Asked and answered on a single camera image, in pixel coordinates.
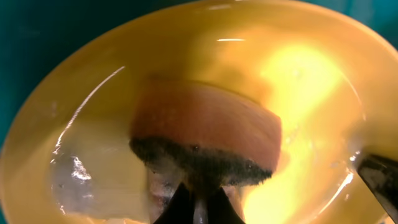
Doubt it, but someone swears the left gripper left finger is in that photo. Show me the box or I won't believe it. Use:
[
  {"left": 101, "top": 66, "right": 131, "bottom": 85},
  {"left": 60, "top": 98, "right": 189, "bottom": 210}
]
[{"left": 154, "top": 184, "right": 195, "bottom": 224}]

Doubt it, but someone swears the green and pink sponge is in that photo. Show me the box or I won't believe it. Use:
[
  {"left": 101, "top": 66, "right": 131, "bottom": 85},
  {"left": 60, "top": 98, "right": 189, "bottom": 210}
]
[{"left": 129, "top": 82, "right": 282, "bottom": 186}]

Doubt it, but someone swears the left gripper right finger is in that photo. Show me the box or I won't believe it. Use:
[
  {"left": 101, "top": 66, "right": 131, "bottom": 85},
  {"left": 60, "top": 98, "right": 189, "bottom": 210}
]
[{"left": 206, "top": 188, "right": 245, "bottom": 224}]

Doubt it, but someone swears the yellow plate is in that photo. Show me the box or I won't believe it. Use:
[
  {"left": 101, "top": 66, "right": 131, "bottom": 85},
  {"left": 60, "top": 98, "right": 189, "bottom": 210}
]
[{"left": 0, "top": 0, "right": 398, "bottom": 224}]

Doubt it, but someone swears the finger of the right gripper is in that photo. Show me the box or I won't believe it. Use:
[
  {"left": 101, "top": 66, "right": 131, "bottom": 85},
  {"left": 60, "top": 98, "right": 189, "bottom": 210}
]
[{"left": 356, "top": 154, "right": 397, "bottom": 223}]

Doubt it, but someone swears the teal plastic tray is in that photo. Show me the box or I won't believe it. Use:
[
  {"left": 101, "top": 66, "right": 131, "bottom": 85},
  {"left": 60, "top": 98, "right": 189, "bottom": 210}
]
[{"left": 0, "top": 0, "right": 398, "bottom": 224}]

